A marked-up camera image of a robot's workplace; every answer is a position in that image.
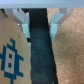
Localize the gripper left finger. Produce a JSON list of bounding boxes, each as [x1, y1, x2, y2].
[[2, 8, 32, 44]]

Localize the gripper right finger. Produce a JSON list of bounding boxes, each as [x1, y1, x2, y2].
[[48, 8, 73, 37]]

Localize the black drawer handle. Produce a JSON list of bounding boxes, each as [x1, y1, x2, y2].
[[26, 8, 59, 84]]

